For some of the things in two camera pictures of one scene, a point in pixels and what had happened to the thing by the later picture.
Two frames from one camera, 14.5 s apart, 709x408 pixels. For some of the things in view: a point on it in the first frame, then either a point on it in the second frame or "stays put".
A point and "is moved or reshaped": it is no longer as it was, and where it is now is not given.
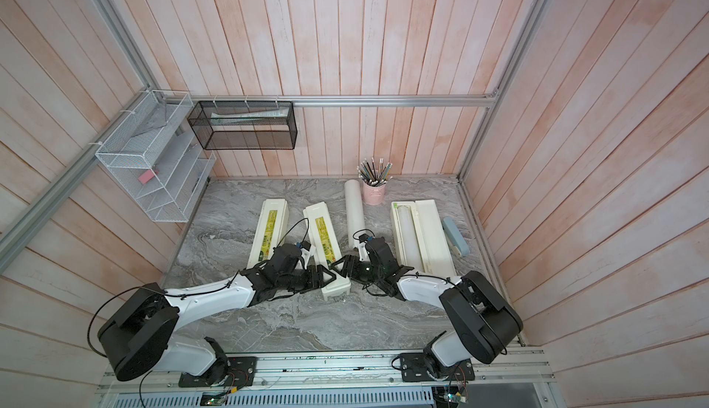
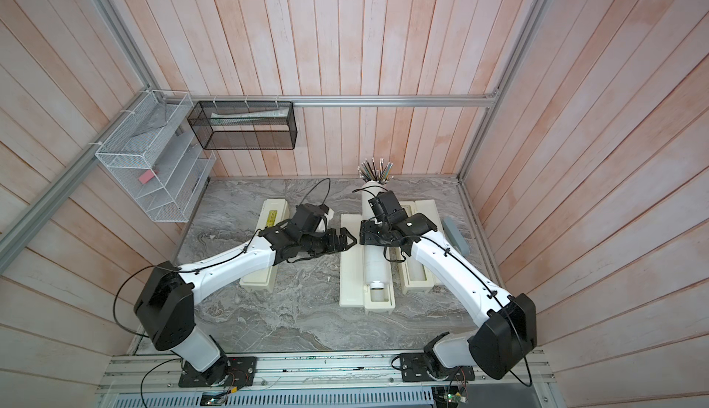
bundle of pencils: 371,176 stays put
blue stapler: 457,243 stays put
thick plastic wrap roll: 354,210 is moved or reshaped
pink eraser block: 146,176 stays put
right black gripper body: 364,272 -> 375,234
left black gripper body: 302,281 -> 322,243
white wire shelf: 156,155 stays put
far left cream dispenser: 273,224 stays put
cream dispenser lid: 325,247 is moved or reshaped
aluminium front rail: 493,369 stays put
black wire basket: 245,125 stays put
